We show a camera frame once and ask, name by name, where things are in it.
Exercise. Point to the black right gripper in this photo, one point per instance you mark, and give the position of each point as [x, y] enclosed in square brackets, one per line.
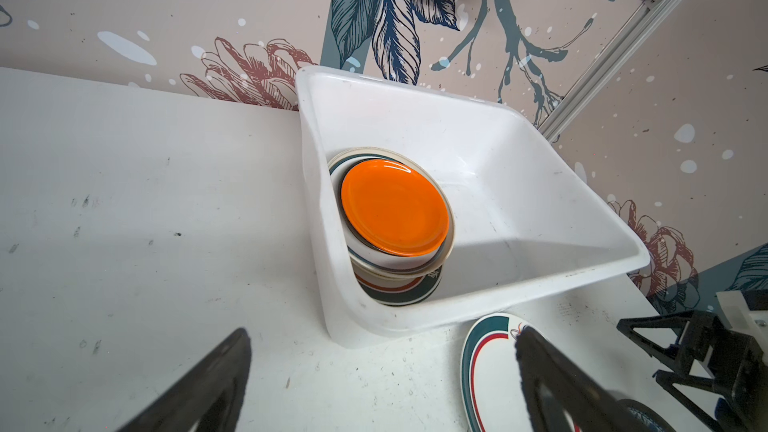
[734, 398]

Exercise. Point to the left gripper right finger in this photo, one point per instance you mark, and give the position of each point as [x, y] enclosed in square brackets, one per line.
[559, 396]

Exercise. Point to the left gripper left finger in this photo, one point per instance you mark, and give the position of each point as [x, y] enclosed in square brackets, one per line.
[209, 397]

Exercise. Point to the teal patterned plate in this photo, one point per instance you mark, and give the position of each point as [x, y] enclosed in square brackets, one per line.
[650, 420]

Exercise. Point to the green red rimmed white plate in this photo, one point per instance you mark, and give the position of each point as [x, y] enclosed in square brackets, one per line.
[398, 292]

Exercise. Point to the cream white large plate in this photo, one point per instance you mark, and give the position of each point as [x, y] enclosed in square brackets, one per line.
[360, 153]

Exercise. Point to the orange plate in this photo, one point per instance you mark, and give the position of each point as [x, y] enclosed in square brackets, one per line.
[394, 207]

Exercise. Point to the white plastic bin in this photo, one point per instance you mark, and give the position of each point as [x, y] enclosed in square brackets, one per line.
[527, 226]

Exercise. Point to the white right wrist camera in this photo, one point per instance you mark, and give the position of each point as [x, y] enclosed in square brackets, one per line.
[746, 313]

